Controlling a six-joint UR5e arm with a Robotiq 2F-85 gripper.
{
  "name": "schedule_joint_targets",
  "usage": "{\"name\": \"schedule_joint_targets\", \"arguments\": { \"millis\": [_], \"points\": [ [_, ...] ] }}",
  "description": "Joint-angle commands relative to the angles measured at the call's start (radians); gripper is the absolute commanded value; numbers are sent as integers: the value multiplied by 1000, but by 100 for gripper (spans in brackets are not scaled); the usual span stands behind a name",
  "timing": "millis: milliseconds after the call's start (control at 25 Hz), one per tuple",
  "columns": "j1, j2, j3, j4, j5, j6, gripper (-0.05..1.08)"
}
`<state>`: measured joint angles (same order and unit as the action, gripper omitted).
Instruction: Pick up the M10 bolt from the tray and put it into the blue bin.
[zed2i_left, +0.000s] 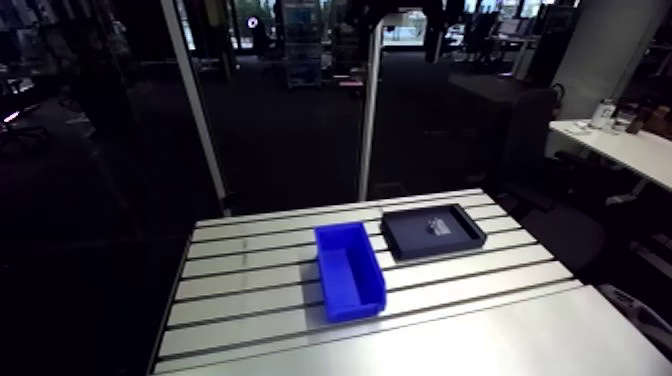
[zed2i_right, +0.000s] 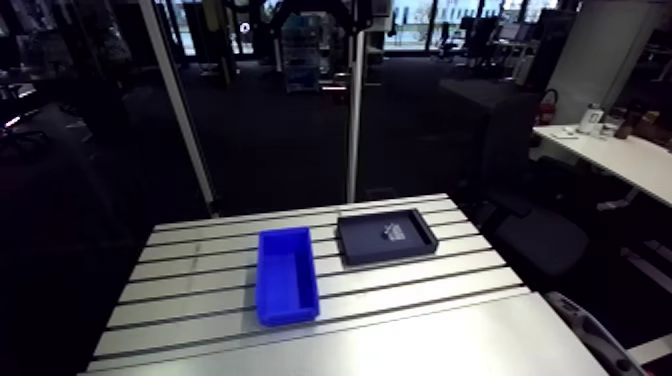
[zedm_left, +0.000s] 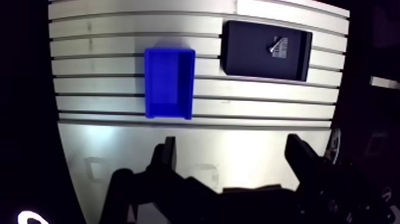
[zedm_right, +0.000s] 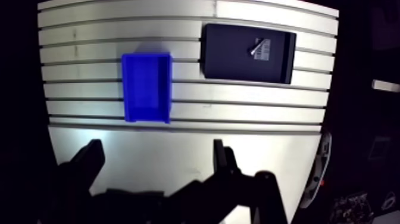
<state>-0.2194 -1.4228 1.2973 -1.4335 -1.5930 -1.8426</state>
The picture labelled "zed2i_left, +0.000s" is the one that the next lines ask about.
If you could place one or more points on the blue bin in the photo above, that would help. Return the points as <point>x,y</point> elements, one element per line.
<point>346,273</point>

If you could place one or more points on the dark blue-grey tray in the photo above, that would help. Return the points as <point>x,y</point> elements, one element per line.
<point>414,239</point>

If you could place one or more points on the steel bolt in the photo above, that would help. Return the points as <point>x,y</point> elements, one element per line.
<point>438,227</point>

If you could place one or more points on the black office chair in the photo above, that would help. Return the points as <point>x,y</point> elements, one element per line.
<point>546,199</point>

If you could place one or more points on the white bottle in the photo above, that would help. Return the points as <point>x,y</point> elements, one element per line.
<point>602,113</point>

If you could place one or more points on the white desk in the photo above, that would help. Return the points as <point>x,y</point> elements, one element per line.
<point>619,149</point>

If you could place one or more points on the pale holed strip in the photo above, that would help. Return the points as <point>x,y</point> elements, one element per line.
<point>638,315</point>

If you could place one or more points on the grey metal post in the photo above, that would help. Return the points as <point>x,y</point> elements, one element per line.
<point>195,100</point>
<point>369,110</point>

